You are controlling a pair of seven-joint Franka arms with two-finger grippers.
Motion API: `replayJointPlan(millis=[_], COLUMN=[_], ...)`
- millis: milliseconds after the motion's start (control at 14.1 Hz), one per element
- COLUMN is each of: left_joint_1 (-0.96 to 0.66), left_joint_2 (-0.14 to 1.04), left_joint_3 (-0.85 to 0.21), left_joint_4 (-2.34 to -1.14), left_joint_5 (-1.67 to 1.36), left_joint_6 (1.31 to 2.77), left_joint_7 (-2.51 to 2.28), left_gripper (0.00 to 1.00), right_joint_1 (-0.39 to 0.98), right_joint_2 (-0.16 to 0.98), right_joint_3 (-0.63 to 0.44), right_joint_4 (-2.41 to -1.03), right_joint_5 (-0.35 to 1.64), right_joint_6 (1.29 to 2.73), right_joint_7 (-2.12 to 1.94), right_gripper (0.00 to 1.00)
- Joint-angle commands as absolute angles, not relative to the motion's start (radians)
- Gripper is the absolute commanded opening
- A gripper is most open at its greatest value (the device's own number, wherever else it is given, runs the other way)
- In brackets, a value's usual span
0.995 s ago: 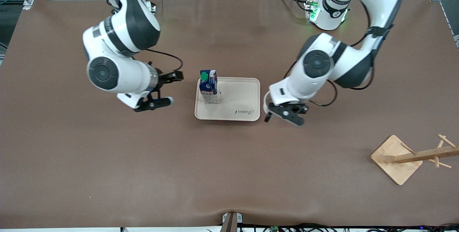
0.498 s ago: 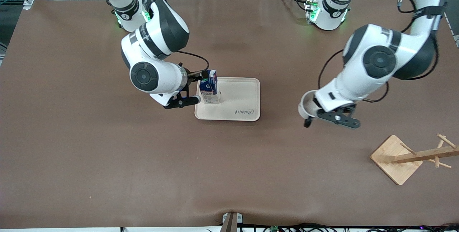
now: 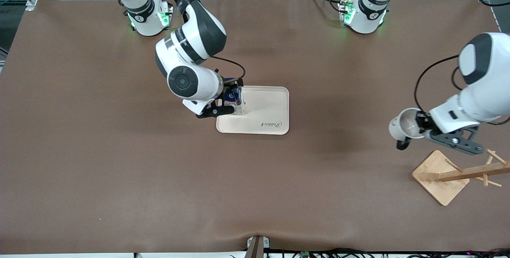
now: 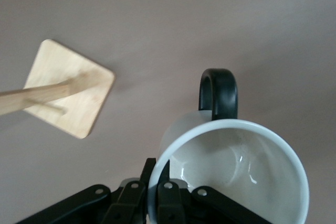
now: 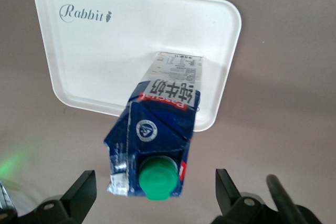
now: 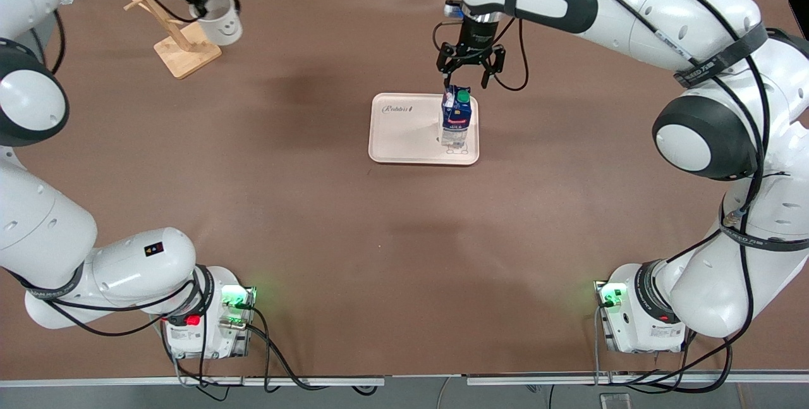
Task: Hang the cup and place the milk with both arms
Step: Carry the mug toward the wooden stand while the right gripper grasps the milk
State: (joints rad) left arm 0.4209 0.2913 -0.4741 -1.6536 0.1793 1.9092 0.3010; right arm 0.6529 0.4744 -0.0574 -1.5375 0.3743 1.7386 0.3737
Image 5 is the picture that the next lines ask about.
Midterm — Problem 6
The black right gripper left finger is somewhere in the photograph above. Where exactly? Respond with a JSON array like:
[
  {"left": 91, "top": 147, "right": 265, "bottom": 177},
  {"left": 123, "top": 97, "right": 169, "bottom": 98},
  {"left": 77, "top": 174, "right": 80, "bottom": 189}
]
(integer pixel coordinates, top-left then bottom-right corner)
[{"left": 17, "top": 169, "right": 98, "bottom": 224}]

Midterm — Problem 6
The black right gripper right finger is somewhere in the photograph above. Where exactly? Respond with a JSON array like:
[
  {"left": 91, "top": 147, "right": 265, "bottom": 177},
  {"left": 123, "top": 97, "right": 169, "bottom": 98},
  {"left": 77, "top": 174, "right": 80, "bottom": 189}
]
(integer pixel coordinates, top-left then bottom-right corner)
[{"left": 212, "top": 168, "right": 279, "bottom": 224}]

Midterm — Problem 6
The blue milk carton green cap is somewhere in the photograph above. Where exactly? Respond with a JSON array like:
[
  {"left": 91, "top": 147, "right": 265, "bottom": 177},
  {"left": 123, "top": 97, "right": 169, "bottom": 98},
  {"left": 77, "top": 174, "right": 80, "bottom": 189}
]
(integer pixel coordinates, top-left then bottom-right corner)
[{"left": 103, "top": 50, "right": 205, "bottom": 201}]

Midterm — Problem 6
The brown table mat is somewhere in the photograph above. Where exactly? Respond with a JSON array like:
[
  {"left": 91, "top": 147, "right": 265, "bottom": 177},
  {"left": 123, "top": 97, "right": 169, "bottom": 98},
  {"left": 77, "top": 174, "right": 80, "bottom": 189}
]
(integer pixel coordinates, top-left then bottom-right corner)
[{"left": 0, "top": 0, "right": 336, "bottom": 224}]

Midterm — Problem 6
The cream rabbit print tray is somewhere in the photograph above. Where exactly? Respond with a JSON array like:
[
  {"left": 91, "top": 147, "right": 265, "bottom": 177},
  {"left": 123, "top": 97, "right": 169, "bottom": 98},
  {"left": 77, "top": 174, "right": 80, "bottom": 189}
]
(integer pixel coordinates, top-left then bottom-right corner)
[{"left": 34, "top": 0, "right": 243, "bottom": 133}]

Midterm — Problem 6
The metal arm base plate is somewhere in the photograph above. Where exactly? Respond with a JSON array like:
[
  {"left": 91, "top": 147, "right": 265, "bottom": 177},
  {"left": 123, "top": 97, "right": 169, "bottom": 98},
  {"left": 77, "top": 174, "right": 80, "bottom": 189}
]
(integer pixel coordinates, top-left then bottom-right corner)
[{"left": 0, "top": 180, "right": 16, "bottom": 212}]

